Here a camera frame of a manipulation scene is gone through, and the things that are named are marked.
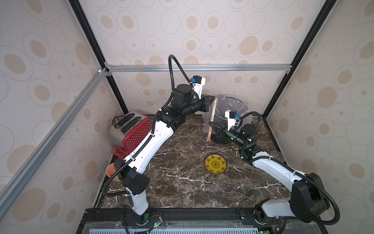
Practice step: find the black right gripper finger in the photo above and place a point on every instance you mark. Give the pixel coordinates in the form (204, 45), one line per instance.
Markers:
(218, 133)
(217, 125)

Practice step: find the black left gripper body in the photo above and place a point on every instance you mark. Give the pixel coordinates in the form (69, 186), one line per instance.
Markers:
(192, 107)

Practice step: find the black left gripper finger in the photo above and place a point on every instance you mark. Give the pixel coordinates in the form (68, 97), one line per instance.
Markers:
(208, 97)
(211, 106)

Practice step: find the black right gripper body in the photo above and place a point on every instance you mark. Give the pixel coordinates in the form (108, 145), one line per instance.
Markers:
(216, 129)

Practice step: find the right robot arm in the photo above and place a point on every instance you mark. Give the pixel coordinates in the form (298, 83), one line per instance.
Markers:
(308, 198)

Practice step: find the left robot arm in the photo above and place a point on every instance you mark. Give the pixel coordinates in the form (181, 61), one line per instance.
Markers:
(145, 139)

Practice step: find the clear plastic bin liner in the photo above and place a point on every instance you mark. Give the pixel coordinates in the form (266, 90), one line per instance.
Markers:
(225, 103)

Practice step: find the yellow patterned plate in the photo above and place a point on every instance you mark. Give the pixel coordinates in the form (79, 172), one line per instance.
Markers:
(215, 164)

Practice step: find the red silver toaster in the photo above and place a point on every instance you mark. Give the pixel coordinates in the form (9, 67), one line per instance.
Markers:
(128, 131)

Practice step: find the orange ceramic cup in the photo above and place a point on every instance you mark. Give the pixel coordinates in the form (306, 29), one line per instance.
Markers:
(110, 171)

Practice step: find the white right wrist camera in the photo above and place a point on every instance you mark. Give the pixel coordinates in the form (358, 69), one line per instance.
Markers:
(233, 119)

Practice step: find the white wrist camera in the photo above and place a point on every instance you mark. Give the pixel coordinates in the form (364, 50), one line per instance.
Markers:
(197, 83)
(233, 119)

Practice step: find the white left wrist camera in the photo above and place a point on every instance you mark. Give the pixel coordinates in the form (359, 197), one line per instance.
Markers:
(197, 83)

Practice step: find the horizontal aluminium frame bar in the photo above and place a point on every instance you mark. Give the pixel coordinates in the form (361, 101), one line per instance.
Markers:
(202, 68)

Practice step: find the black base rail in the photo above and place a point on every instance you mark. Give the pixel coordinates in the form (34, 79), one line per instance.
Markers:
(192, 221)

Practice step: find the left aluminium frame bar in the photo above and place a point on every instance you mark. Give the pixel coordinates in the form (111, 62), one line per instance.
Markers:
(29, 168)

